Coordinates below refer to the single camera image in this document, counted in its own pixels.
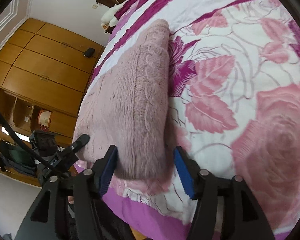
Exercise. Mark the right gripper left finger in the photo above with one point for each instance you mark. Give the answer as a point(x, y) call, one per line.
point(47, 216)

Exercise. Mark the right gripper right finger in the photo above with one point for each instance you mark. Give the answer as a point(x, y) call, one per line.
point(243, 217)

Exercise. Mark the pink knitted sweater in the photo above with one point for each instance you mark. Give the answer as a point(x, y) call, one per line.
point(127, 107)

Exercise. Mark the white container on shelf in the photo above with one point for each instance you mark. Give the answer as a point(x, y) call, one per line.
point(44, 119)

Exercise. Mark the wooden wardrobe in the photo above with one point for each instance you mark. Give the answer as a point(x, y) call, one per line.
point(42, 67)

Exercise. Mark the black bag on wardrobe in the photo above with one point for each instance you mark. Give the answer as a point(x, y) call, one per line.
point(89, 52)

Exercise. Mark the dark wooden nightstand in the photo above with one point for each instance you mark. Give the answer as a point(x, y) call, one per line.
point(108, 29)

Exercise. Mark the striped magenta white bedspread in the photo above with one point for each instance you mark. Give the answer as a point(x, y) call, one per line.
point(233, 93)

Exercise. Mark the white plush toy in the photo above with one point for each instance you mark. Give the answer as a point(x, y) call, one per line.
point(109, 19)

